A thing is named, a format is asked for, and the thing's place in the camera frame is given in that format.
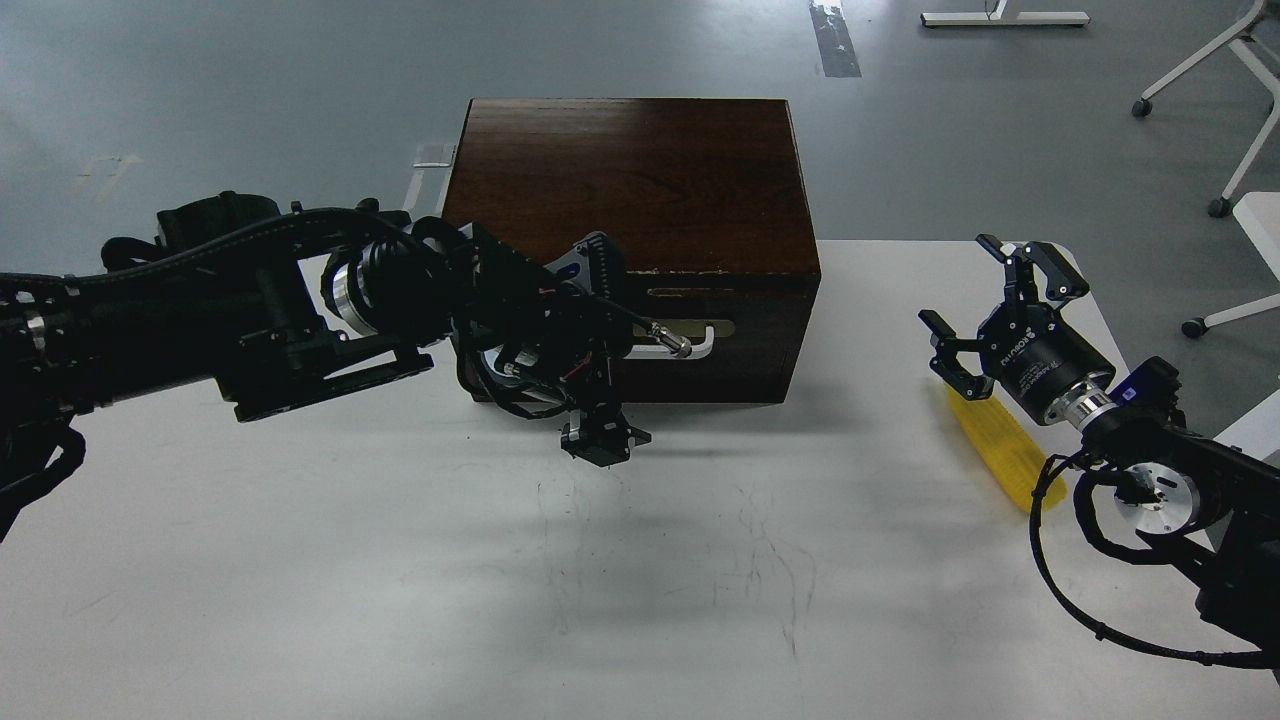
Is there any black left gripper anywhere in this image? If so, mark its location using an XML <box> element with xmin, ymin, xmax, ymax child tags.
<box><xmin>440</xmin><ymin>223</ymin><xmax>652</xmax><ymax>468</ymax></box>

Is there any yellow corn cob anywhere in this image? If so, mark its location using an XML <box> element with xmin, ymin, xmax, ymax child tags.
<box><xmin>945</xmin><ymin>386</ymin><xmax>1047</xmax><ymax>514</ymax></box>

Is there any white rolling chair base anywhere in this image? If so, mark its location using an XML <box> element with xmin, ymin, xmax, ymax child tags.
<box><xmin>1132</xmin><ymin>0</ymin><xmax>1280</xmax><ymax>220</ymax></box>

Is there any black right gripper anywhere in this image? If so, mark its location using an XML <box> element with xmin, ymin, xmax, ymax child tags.
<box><xmin>918</xmin><ymin>234</ymin><xmax>1116</xmax><ymax>428</ymax></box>

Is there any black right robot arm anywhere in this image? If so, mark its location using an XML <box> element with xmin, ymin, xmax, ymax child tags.
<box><xmin>919</xmin><ymin>234</ymin><xmax>1279</xmax><ymax>671</ymax></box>

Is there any white table foot bar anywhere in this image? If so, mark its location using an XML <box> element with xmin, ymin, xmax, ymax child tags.
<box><xmin>920</xmin><ymin>1</ymin><xmax>1091</xmax><ymax>28</ymax></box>

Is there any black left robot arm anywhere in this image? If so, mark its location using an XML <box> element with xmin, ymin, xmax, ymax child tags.
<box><xmin>1</xmin><ymin>191</ymin><xmax>663</xmax><ymax>530</ymax></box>

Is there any dark wooden drawer cabinet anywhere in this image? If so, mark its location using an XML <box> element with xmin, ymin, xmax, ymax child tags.
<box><xmin>442</xmin><ymin>97</ymin><xmax>820</xmax><ymax>404</ymax></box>

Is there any white side table edge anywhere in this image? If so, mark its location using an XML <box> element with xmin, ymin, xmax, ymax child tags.
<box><xmin>1180</xmin><ymin>192</ymin><xmax>1280</xmax><ymax>340</ymax></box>

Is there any wooden drawer with white handle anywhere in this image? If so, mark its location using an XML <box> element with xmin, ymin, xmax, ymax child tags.
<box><xmin>631</xmin><ymin>287</ymin><xmax>814</xmax><ymax>359</ymax></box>

